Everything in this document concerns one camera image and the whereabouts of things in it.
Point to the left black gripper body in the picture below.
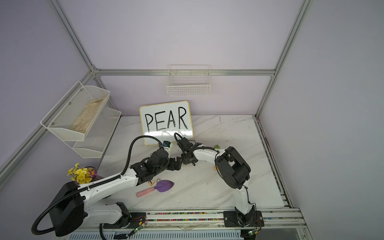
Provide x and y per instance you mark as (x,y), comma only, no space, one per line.
(169,165)

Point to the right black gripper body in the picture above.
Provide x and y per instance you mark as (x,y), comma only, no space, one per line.
(184,160)

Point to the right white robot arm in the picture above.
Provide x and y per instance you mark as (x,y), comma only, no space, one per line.
(232,169)

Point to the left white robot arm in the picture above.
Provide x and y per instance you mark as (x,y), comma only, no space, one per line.
(76,205)

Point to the whiteboard with PEAR text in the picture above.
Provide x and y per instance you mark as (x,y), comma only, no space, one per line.
(162,121)

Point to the purple pink toy trowel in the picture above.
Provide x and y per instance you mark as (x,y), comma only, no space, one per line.
(161,186)

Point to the lower white mesh shelf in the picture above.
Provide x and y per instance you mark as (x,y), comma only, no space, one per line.
(97,140)

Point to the white mesh shelf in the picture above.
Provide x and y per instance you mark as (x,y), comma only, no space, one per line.
(60,118)
(97,140)

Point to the yellow flower bouquet vase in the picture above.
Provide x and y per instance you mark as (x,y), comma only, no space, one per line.
(83,175)

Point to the beige cloth in shelf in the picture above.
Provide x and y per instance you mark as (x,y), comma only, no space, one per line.
(83,121)

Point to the upper white mesh shelf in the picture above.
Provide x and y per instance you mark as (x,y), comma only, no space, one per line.
(60,118)

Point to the white wire wall basket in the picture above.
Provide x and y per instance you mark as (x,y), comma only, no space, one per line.
(188,80)

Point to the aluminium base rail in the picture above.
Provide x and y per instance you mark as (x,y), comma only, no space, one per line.
(271,224)

